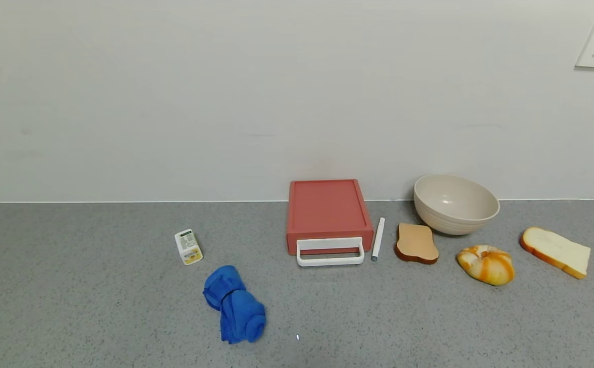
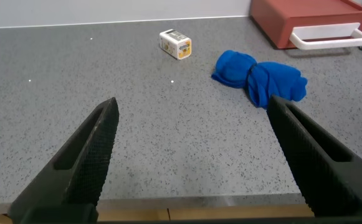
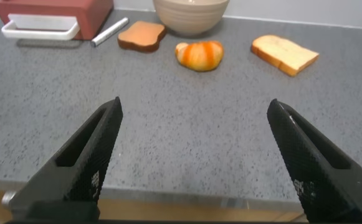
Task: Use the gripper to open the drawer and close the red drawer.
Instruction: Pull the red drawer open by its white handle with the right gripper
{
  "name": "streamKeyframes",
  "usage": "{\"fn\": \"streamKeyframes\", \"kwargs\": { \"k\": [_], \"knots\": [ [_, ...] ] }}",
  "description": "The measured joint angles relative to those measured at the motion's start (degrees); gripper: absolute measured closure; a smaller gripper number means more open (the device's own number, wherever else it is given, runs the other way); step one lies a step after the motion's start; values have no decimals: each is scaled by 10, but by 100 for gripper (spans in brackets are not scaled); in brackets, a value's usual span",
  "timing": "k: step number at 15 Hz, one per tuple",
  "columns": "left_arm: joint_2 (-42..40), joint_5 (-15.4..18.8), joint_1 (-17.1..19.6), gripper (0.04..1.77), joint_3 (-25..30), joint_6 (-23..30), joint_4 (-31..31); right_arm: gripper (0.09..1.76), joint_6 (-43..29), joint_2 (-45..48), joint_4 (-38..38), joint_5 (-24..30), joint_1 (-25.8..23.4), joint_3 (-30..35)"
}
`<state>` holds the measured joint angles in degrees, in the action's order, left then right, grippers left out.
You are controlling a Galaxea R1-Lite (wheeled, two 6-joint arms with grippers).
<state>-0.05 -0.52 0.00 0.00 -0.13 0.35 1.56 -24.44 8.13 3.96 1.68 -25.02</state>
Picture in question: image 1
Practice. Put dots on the red drawer cabinet case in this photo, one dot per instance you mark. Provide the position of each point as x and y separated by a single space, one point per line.
326 207

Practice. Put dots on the white marker pen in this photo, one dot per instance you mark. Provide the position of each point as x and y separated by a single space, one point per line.
379 237

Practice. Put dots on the small white yellow carton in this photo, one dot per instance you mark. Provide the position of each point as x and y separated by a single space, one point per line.
188 246

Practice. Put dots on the brown toast slice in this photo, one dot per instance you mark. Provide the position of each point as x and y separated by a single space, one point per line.
416 243

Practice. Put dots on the blue rolled cloth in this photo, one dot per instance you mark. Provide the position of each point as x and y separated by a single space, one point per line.
238 306

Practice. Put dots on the beige ribbed bowl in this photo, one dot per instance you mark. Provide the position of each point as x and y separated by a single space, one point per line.
455 204

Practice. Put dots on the orange swirled bread roll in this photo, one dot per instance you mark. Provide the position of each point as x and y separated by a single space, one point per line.
486 265

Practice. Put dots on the white bread slice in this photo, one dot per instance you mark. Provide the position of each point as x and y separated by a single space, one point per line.
555 250

